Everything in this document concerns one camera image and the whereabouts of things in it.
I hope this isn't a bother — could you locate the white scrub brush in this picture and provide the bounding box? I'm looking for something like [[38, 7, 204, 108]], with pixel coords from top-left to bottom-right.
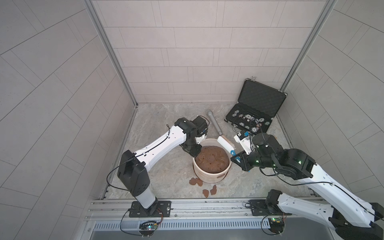
[[217, 135, 236, 156]]

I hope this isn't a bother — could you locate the white ceramic pot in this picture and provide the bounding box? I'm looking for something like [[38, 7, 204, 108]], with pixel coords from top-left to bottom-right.
[[193, 139, 232, 184]]

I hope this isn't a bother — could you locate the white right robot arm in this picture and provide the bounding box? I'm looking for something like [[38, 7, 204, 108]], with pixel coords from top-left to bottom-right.
[[231, 132, 384, 240]]

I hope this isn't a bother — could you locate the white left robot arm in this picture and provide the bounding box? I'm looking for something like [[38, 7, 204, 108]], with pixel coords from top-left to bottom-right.
[[117, 116, 209, 213]]

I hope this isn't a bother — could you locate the brown dried mud filling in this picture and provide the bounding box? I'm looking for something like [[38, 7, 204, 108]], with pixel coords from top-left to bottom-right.
[[195, 146, 230, 174]]

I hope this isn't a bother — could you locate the brown mud flake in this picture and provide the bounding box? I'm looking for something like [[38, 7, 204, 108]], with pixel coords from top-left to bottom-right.
[[210, 185, 217, 195], [196, 178, 203, 187], [203, 189, 210, 198], [189, 178, 197, 186]]

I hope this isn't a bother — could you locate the silver microphone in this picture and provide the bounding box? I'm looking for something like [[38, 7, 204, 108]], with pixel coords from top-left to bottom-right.
[[207, 110, 223, 136]]

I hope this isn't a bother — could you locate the black poker chip case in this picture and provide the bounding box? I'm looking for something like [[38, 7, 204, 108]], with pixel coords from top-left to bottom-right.
[[225, 78, 287, 135]]

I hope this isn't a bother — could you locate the right circuit board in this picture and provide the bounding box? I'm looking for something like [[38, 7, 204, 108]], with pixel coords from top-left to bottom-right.
[[268, 218, 286, 235]]

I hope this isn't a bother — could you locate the circuit board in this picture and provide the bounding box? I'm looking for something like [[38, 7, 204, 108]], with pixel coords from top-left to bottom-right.
[[139, 221, 159, 231], [268, 218, 286, 235]]

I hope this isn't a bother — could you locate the left circuit board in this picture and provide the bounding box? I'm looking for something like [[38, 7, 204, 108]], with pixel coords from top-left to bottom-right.
[[139, 221, 159, 231]]

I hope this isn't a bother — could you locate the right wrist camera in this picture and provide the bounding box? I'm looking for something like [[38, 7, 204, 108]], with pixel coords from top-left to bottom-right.
[[234, 131, 252, 155]]

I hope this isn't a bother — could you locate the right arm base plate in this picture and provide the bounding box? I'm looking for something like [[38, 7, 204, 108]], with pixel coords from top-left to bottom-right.
[[245, 200, 292, 217]]

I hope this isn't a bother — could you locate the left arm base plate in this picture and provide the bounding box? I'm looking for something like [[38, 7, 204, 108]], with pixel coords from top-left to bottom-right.
[[129, 200, 172, 218]]

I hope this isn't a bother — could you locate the aluminium frame rail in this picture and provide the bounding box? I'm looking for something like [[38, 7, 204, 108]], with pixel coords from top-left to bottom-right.
[[80, 197, 340, 240]]

